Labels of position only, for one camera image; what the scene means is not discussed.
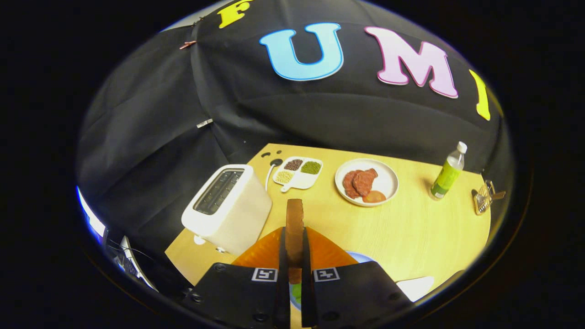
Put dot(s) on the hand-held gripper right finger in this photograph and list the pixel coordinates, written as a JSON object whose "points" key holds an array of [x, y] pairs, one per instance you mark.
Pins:
{"points": [[306, 260]]}

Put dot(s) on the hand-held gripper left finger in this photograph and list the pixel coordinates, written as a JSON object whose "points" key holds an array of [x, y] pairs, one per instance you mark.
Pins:
{"points": [[283, 256]]}

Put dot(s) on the toasted bread slice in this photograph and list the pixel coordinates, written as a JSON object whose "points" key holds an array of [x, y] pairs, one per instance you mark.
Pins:
{"points": [[295, 228]]}

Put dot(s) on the green lettuce leaf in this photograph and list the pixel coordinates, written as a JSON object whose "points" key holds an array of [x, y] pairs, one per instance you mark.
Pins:
{"points": [[296, 292]]}

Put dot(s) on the blue round plate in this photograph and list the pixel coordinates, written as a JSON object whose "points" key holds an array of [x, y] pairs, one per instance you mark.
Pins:
{"points": [[361, 257]]}

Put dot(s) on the white toaster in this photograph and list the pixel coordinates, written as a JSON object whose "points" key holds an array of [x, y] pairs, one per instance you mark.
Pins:
{"points": [[237, 214]]}

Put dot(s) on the white sectioned condiment tray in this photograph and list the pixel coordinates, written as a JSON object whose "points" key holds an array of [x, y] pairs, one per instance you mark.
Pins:
{"points": [[299, 180]]}

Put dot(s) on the brown meat slice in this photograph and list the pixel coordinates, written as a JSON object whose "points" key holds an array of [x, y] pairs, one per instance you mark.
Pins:
{"points": [[347, 185], [365, 180]]}

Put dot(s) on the red tomato slice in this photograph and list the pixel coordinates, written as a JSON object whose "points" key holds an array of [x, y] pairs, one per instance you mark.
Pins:
{"points": [[374, 197]]}

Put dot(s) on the white rectangular plate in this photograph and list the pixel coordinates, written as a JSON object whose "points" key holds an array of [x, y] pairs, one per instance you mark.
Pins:
{"points": [[416, 288]]}

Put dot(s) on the white round plate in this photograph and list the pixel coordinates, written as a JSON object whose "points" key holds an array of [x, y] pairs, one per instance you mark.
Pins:
{"points": [[386, 180]]}

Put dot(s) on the black backdrop cloth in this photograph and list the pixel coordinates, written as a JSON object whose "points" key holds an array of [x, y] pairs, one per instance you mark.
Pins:
{"points": [[343, 119]]}

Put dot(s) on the silver cloth clip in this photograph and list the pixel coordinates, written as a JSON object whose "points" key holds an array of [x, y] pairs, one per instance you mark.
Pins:
{"points": [[204, 123]]}

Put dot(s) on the green label drink bottle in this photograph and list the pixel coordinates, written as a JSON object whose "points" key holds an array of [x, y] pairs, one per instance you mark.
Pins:
{"points": [[445, 178]]}

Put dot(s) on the computer monitor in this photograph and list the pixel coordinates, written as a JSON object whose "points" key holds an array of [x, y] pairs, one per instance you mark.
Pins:
{"points": [[93, 221]]}

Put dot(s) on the pink cloth clip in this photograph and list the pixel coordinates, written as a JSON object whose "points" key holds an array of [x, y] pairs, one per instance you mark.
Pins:
{"points": [[187, 45]]}

